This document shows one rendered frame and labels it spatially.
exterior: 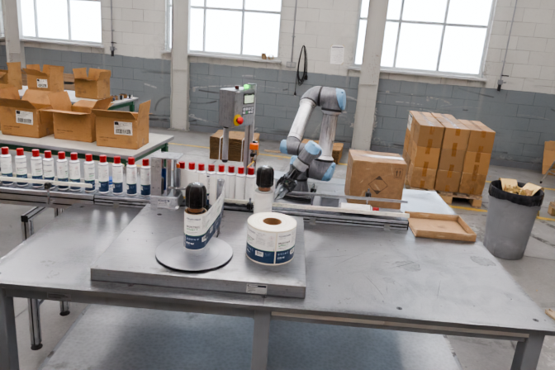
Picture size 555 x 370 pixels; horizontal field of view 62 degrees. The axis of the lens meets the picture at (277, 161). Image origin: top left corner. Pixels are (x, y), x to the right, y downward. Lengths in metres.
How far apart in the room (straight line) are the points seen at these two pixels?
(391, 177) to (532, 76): 5.58
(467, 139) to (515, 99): 2.51
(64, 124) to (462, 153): 4.12
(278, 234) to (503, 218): 2.94
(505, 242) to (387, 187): 2.05
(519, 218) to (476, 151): 1.43
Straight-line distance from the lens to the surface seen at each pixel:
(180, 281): 1.78
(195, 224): 1.82
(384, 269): 2.05
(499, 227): 4.49
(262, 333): 1.80
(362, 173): 2.61
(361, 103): 7.63
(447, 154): 5.58
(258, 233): 1.81
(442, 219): 2.72
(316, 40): 7.66
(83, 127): 4.12
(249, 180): 2.37
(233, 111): 2.32
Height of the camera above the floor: 1.76
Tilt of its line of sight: 15 degrees down
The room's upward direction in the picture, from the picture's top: 4 degrees clockwise
